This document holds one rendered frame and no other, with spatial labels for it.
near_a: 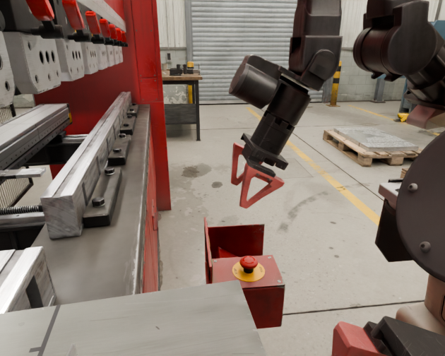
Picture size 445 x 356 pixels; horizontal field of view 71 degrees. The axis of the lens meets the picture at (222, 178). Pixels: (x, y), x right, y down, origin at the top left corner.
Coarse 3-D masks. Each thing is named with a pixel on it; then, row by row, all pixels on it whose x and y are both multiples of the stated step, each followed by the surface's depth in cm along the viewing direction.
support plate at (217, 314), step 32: (192, 288) 33; (224, 288) 33; (0, 320) 29; (32, 320) 29; (64, 320) 29; (96, 320) 29; (128, 320) 29; (160, 320) 29; (192, 320) 29; (224, 320) 29; (0, 352) 26; (32, 352) 26; (64, 352) 26; (96, 352) 26; (128, 352) 26; (160, 352) 26; (192, 352) 26; (224, 352) 26; (256, 352) 26
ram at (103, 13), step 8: (80, 0) 76; (88, 0) 87; (104, 0) 116; (112, 0) 143; (120, 0) 180; (96, 8) 98; (112, 8) 140; (120, 8) 176; (104, 16) 113; (112, 16) 138; (120, 16) 173; (120, 24) 169
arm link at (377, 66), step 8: (384, 24) 48; (392, 24) 46; (376, 32) 48; (384, 32) 46; (368, 40) 50; (376, 40) 47; (440, 40) 47; (368, 48) 49; (376, 48) 47; (440, 48) 47; (368, 56) 50; (376, 56) 48; (368, 64) 51; (376, 64) 49; (376, 72) 52; (384, 72) 49; (384, 80) 50; (392, 80) 48
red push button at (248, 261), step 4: (244, 256) 69; (248, 256) 69; (252, 256) 69; (240, 260) 68; (244, 260) 67; (248, 260) 67; (252, 260) 67; (256, 260) 68; (240, 264) 67; (244, 264) 66; (248, 264) 66; (252, 264) 66; (256, 264) 67; (244, 268) 68; (248, 268) 66; (252, 268) 66; (248, 272) 68; (252, 272) 68
